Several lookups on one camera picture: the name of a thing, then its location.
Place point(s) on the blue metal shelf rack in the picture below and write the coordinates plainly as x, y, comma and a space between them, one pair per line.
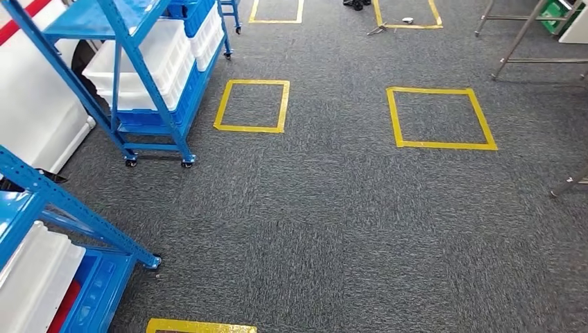
235, 14
55, 197
92, 20

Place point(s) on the blue plastic bin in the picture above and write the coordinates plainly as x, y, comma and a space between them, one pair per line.
101, 294
183, 108
195, 16

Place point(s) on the white plastic bin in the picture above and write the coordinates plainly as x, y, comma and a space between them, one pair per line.
209, 43
177, 94
161, 50
32, 285

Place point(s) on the yellow floor tape square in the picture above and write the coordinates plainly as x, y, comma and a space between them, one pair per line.
441, 145

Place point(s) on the stainless steel table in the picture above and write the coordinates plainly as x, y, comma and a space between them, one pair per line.
546, 60
519, 18

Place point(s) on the red item in bin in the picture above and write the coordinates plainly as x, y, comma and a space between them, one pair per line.
64, 308

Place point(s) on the white car with red stripe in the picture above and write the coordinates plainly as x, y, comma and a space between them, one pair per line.
27, 115

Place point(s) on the green plastic crate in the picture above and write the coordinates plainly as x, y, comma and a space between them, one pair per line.
553, 11

